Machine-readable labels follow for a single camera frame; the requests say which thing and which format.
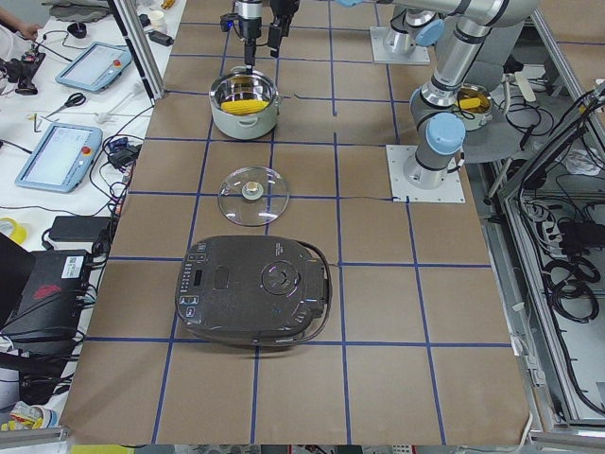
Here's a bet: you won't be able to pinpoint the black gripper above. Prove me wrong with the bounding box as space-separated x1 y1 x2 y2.
235 0 262 66
268 0 300 58

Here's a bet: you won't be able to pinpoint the yellow corn cob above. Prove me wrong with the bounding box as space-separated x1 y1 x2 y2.
220 98 269 115

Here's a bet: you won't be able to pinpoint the glass pot lid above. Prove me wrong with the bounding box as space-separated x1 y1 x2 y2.
217 166 290 227

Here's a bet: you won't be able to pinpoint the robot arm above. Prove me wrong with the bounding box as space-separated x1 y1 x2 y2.
220 0 445 70
395 0 539 190

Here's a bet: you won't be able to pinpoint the far blue teach pendant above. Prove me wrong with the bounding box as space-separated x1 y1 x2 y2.
55 42 132 93

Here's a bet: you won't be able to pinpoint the blue teach pendant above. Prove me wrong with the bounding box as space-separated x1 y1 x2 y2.
15 122 103 193
55 42 132 93

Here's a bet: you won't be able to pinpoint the black scissors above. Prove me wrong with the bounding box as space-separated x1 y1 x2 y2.
47 92 87 117

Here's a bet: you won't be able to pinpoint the yellow bowl on side shelf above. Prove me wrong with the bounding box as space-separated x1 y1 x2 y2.
454 84 493 131

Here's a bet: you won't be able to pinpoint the near blue teach pendant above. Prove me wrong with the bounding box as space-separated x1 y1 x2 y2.
15 122 103 193

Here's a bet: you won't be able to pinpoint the black rice cooker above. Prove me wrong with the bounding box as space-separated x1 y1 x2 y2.
175 236 333 347

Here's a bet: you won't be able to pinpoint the black power brick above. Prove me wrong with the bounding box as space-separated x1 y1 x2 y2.
42 216 111 250

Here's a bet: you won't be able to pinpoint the yellow tape roll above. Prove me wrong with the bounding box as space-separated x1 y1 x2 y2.
0 218 27 245

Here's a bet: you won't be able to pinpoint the black computer box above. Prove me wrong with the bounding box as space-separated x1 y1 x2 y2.
1 250 92 343

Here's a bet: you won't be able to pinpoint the aluminium frame post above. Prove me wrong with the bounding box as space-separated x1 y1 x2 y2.
108 0 164 102

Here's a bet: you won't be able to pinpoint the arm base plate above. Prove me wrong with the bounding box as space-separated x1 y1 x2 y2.
370 26 430 65
386 145 465 203

